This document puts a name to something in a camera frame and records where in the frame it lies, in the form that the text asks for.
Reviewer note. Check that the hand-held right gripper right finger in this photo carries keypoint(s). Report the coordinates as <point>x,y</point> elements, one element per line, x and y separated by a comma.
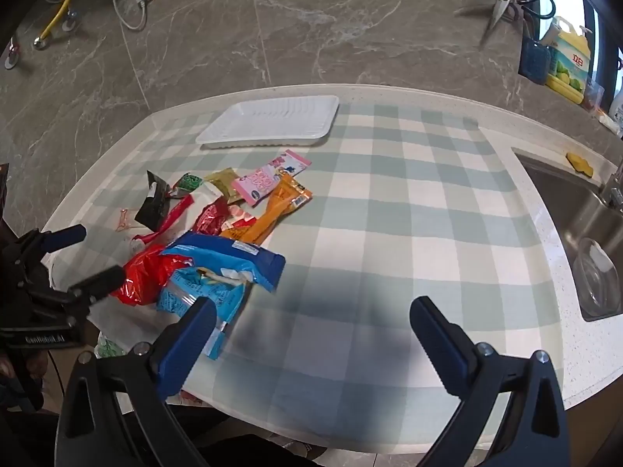
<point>438,345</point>

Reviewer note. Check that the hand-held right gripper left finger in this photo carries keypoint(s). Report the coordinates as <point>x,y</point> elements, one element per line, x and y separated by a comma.
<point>190,345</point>

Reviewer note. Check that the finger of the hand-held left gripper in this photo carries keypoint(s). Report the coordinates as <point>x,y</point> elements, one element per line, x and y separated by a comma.
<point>100,282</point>
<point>65,238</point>

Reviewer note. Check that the bright red snack bag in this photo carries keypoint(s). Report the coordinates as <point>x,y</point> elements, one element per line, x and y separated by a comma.
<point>143,277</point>

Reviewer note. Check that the light blue snack packet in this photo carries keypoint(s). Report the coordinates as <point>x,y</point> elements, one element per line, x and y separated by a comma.
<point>204,296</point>

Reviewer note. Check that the dark red snack packet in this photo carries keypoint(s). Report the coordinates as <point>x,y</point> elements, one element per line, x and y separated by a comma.
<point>210,219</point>

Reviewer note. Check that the orange snack packet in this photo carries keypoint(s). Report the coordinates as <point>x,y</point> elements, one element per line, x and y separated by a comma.
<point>265,219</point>

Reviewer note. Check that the white plastic tray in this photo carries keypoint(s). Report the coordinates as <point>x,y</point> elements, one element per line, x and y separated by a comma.
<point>267,119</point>

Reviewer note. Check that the white plastic bag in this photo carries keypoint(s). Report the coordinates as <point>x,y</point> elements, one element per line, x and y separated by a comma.
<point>117,318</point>

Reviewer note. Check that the pink clip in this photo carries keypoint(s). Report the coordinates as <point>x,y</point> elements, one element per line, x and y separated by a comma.
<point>125,219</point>

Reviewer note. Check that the green patterned packet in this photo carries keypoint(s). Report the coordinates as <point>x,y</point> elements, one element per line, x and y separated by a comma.
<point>109,346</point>

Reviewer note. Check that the black snack packet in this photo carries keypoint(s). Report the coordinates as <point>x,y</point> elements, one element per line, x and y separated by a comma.
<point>152,204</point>

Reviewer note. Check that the dark blue snack packet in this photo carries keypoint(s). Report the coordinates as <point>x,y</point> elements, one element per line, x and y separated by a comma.
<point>228,255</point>

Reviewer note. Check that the red stick snack packet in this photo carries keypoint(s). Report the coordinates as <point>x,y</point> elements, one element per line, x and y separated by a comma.
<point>173,214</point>

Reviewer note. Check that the green white checked tablecloth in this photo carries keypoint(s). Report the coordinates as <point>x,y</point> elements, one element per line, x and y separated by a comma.
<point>389,233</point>

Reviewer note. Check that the green snack packet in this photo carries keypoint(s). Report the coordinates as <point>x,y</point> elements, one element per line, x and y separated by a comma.
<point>187,184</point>

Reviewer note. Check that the gold snack packet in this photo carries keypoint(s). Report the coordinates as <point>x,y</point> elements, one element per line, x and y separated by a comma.
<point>225,182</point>

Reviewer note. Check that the glass bowl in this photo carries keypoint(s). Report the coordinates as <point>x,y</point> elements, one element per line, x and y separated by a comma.
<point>596,277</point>

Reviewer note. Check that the steel sink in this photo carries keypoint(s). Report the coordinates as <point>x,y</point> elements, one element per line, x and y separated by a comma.
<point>559,214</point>

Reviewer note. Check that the pink snack packet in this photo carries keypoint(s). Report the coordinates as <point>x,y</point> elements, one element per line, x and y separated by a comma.
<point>265,177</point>

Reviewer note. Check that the yellow sponge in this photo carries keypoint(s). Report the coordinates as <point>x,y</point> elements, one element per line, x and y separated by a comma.
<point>579,163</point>

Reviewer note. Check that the steel faucet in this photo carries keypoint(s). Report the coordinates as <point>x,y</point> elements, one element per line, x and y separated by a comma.
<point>614,189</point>

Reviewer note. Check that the blue sponge holder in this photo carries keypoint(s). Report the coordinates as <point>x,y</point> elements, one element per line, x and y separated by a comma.
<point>534,61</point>

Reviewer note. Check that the yellow dish soap bottle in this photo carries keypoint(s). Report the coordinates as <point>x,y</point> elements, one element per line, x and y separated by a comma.
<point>567,68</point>

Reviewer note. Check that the kitchen scissors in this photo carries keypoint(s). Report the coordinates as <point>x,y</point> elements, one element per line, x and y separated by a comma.
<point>501,2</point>

